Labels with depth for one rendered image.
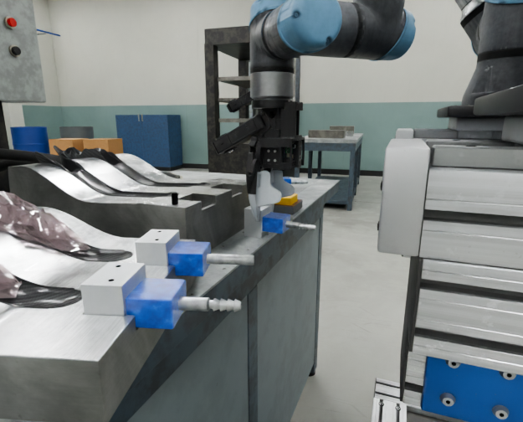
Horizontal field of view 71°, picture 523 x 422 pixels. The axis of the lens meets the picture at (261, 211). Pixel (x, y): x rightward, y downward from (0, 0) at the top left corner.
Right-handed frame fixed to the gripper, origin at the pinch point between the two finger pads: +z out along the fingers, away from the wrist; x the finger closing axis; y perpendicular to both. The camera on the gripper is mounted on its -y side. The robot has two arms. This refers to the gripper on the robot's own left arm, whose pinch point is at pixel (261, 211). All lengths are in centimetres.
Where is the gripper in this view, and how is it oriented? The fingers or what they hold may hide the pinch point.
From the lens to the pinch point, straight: 69.2
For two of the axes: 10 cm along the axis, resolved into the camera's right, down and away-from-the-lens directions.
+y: 9.1, 1.0, -4.0
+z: 0.0, 9.7, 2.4
